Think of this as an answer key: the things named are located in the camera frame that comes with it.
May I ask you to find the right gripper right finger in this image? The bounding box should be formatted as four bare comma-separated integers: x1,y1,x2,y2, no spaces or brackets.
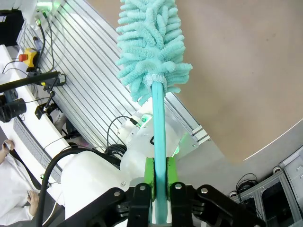
165,156,266,227

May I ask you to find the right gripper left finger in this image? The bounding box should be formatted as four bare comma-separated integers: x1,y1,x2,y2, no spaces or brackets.
80,157,156,227

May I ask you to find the teal microfibre duster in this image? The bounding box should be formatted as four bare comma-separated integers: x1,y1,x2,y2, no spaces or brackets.
115,0,193,225

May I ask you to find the operator bare hand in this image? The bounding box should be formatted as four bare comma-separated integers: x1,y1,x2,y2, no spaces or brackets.
27,190,41,217
2,139,15,152

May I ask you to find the grey rolling cabinet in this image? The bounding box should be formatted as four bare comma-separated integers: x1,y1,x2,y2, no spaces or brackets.
227,146,303,227

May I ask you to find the grey keyboard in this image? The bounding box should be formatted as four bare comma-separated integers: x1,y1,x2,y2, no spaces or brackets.
13,117,62,183

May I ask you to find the operator in white shirt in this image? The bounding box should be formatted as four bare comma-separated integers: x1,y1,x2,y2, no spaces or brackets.
0,139,42,223

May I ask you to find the aluminium profile platform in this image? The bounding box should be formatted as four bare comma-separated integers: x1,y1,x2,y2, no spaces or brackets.
18,0,210,145

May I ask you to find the black mounting bar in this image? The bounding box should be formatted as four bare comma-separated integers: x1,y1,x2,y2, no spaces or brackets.
0,70,67,94

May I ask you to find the yellow emergency stop button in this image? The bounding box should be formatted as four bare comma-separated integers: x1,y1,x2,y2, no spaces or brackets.
18,48,40,71

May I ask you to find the white operator desk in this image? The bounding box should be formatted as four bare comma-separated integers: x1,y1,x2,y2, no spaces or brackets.
0,44,71,197

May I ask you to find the black computer case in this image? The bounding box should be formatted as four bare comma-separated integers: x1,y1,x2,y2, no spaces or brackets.
0,9,24,47

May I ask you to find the black cable bundle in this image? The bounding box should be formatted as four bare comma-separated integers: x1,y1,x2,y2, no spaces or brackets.
104,143,130,166

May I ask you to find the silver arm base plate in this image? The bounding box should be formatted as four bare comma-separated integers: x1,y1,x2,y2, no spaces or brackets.
118,111,200,157

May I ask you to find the black usb cable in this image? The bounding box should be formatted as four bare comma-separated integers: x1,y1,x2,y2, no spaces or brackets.
106,115,139,147

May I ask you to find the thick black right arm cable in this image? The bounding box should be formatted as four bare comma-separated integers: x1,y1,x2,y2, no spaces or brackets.
35,148,106,227

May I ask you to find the black camera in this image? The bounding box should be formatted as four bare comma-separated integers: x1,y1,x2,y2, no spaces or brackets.
0,93,26,123

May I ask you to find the thin black cable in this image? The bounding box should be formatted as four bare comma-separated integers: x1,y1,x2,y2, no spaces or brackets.
35,20,47,70
42,11,55,70

